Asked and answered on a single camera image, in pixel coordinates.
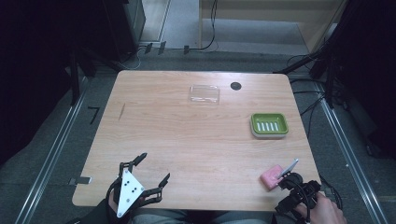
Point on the black tripod stand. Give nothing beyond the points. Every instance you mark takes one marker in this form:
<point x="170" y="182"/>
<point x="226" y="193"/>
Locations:
<point x="323" y="62"/>

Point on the light wooden shelf unit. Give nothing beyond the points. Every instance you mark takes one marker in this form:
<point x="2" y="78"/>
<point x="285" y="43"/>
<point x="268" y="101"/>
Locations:
<point x="267" y="21"/>

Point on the person's legs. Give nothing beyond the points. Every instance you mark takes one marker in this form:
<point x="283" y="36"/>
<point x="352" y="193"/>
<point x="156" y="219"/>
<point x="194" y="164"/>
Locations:
<point x="193" y="217"/>

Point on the dark curtain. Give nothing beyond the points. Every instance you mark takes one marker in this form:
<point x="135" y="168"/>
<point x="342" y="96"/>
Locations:
<point x="34" y="71"/>
<point x="370" y="62"/>

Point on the person's right hand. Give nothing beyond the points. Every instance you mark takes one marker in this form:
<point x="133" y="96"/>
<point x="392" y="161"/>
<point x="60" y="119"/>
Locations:
<point x="325" y="211"/>

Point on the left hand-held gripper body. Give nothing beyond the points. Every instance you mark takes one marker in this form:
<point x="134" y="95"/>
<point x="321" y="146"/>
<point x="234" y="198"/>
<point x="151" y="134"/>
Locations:
<point x="130" y="188"/>

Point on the black round table grommet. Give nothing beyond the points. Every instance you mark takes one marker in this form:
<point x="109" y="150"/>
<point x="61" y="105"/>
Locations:
<point x="235" y="86"/>

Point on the person's left hand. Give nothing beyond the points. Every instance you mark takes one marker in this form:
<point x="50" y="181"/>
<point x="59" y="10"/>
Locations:
<point x="111" y="202"/>

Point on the pink soap bar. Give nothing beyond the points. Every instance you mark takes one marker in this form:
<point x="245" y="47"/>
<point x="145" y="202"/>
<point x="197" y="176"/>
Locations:
<point x="271" y="178"/>

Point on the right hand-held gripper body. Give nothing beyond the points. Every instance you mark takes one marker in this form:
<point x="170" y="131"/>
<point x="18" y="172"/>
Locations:
<point x="298" y="190"/>

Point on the green soap dish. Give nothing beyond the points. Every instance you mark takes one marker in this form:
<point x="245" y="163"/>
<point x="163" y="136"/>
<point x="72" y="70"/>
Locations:
<point x="269" y="124"/>

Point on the clear plastic box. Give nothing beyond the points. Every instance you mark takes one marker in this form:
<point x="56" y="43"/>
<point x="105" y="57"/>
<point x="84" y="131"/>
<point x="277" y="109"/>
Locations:
<point x="204" y="94"/>

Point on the black cabinet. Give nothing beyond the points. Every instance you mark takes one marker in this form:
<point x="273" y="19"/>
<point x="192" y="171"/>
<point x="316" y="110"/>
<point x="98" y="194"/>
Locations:
<point x="124" y="28"/>

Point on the black plug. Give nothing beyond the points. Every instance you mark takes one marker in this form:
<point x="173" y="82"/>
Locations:
<point x="148" y="48"/>
<point x="186" y="49"/>
<point x="162" y="47"/>

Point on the small metal bracket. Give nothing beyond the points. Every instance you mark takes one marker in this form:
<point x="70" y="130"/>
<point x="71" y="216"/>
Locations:
<point x="81" y="180"/>

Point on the metal floor rail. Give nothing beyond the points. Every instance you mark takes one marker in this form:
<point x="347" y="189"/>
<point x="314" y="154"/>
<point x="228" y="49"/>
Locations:
<point x="351" y="158"/>
<point x="53" y="149"/>

